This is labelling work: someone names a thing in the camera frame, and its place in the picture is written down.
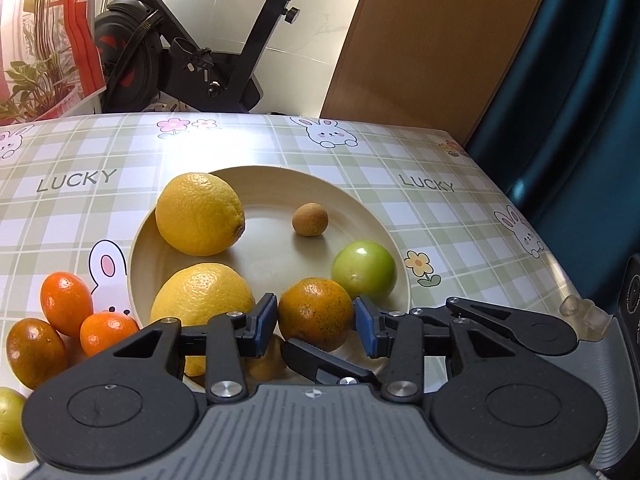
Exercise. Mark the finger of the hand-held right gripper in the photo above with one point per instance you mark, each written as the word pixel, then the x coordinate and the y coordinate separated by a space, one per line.
pixel 320 362
pixel 530 332

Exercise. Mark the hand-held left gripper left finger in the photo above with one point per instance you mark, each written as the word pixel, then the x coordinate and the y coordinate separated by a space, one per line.
pixel 265 322

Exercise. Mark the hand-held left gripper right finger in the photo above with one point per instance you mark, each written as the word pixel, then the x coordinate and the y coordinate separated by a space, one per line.
pixel 365 327

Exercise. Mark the small brown longan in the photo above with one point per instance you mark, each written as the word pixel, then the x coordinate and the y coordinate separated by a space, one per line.
pixel 310 220
pixel 267 365

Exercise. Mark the speckled orange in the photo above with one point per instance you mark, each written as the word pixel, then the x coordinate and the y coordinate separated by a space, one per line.
pixel 315 310

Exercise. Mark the green round fruit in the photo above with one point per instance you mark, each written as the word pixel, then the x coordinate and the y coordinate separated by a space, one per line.
pixel 362 267

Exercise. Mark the cream round plate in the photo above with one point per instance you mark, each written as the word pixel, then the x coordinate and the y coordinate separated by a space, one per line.
pixel 280 260

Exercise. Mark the yellow lemon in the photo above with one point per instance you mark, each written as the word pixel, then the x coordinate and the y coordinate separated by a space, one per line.
pixel 200 215
pixel 200 295

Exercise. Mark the small round orange tangerine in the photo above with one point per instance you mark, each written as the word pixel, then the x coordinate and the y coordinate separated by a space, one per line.
pixel 107 332

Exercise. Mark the oval orange tangerine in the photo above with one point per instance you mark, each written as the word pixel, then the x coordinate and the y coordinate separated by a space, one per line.
pixel 65 300

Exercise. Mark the green-tinged orange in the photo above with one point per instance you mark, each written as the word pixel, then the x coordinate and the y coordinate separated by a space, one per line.
pixel 35 355

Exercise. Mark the yellow-green round fruit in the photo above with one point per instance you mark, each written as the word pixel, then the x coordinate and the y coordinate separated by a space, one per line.
pixel 12 425

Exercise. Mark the clear plastic corner guard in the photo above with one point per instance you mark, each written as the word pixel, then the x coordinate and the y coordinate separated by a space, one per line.
pixel 592 317

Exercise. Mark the green plaid tablecloth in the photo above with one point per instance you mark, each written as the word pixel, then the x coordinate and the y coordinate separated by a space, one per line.
pixel 450 220

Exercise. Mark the dark teal curtain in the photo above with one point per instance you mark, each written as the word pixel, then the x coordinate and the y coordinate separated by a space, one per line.
pixel 575 110

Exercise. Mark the brown wooden board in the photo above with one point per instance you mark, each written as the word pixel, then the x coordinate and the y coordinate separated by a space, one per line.
pixel 425 60

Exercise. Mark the black exercise bike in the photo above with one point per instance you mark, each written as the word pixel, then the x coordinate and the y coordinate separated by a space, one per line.
pixel 130 45

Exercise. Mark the wall poster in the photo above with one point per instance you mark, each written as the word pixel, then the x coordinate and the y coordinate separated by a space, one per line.
pixel 40 35

